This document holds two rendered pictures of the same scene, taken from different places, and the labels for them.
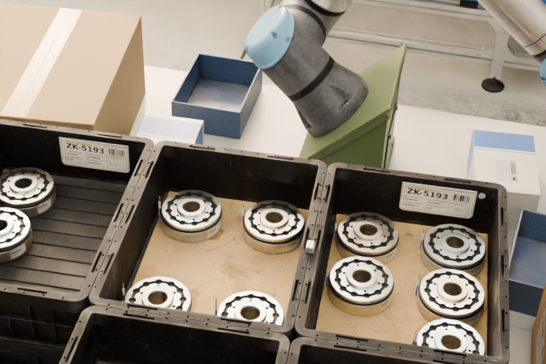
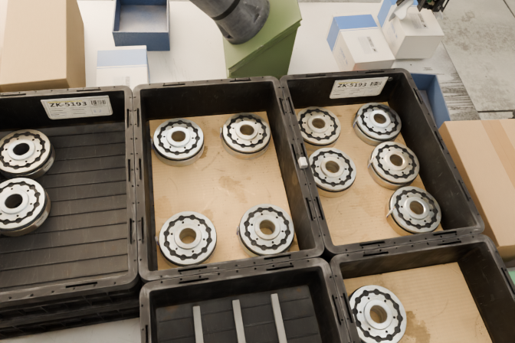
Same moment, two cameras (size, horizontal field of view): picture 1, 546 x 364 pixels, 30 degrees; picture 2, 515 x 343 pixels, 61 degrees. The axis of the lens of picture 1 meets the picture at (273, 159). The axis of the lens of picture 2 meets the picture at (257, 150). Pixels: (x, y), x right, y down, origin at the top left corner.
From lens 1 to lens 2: 0.91 m
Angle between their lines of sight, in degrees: 26
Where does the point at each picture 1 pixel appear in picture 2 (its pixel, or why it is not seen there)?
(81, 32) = not seen: outside the picture
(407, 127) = not seen: hidden behind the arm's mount
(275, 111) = (185, 22)
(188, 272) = (196, 194)
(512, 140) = (360, 21)
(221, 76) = (137, 1)
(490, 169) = (357, 45)
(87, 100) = (50, 53)
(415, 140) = not seen: hidden behind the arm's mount
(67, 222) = (73, 172)
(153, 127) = (109, 59)
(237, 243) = (222, 155)
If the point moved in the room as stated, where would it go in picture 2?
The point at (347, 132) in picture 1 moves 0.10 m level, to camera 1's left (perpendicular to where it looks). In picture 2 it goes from (267, 40) to (227, 47)
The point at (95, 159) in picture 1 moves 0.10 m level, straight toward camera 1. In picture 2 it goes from (80, 110) to (97, 147)
